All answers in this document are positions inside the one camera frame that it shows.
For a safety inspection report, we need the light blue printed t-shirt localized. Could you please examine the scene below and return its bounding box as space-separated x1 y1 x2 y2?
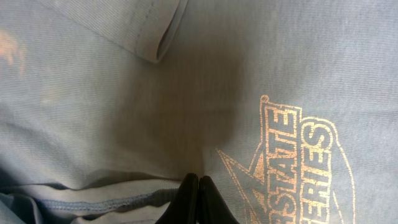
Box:
1 1 397 223

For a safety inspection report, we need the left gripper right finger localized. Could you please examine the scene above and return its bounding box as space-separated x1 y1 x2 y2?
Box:
197 175 239 224

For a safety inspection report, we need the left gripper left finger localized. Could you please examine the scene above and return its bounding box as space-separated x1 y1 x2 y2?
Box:
156 173 199 224

